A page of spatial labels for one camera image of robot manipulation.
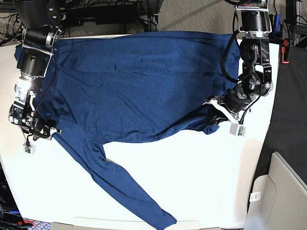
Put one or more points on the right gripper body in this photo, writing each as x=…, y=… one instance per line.
x=43, y=129

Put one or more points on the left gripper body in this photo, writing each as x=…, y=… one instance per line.
x=234, y=104

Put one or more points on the blue long-sleeve shirt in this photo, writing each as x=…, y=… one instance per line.
x=134, y=89

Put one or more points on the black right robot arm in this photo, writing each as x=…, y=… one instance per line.
x=41, y=30

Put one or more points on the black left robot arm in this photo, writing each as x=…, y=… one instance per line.
x=255, y=81

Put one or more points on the red clamp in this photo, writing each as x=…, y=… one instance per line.
x=285, y=49

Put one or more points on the black box with red label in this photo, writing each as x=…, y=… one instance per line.
x=10, y=216

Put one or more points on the grey plastic bin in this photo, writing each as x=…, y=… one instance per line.
x=278, y=200

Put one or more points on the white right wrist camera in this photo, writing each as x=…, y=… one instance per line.
x=29, y=148

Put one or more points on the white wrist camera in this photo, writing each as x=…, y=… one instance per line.
x=237, y=129
x=29, y=148

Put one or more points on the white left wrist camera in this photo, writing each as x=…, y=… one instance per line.
x=237, y=129

